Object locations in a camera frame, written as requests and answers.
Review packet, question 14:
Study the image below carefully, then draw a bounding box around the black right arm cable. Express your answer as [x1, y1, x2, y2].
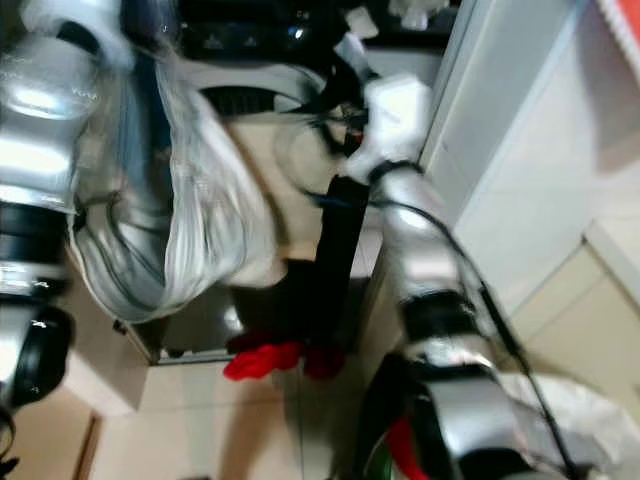
[310, 190, 586, 480]

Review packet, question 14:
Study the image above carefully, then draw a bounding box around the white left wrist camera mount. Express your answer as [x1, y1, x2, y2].
[20, 0, 133, 63]

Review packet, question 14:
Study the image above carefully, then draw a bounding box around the red cloth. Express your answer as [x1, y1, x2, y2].
[223, 333, 349, 383]

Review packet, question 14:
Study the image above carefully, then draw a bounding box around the black garment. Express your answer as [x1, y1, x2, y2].
[300, 172, 373, 381]

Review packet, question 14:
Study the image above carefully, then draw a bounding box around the red garment in basin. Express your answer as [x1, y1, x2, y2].
[385, 415, 431, 480]

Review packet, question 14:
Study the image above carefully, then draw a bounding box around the white grey garment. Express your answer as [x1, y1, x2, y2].
[72, 50, 286, 323]

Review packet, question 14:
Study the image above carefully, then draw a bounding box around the dark laundry basin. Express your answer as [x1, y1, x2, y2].
[350, 352, 433, 480]

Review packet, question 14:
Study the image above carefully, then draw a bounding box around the white plastic bag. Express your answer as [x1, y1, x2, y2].
[500, 372, 640, 473]

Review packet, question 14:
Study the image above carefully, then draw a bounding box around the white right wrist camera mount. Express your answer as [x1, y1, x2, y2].
[345, 73, 433, 183]

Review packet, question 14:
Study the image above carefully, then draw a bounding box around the white door panel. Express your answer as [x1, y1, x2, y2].
[418, 0, 640, 311]

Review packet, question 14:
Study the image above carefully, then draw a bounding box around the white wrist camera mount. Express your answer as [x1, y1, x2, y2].
[345, 73, 433, 183]
[20, 0, 133, 63]

